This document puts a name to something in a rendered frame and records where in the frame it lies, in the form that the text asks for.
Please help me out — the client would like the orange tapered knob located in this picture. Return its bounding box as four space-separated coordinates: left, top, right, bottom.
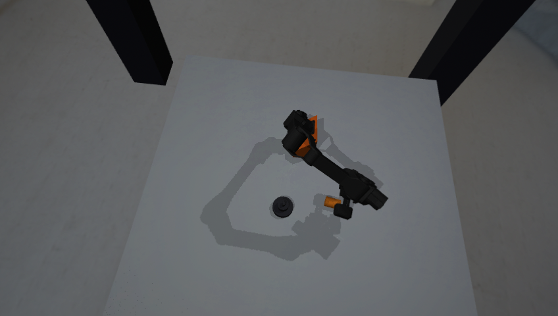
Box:
324 196 341 208

